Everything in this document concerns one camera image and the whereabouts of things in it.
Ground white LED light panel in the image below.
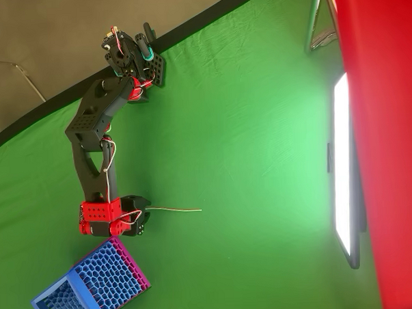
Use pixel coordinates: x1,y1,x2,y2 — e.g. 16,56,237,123
323,70,369,271

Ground thin grey floor cable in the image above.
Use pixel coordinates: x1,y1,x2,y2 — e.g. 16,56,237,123
0,57,47,105

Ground chrome tube stand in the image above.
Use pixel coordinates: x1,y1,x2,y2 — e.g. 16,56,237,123
301,0,339,55

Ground blue lattice basket magenta base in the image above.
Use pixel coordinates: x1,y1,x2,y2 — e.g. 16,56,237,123
28,234,152,309

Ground thin pale wire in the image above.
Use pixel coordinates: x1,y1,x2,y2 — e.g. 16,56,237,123
147,203,203,215

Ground red blurred foreground object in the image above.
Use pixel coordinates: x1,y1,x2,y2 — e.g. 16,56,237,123
331,0,412,309

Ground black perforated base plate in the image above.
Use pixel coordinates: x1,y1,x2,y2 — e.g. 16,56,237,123
141,51,168,88

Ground green table cloth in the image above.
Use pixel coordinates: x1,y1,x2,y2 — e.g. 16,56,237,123
0,0,385,309

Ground black teal table clamp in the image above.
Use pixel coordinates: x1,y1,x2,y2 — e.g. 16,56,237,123
134,21,158,62

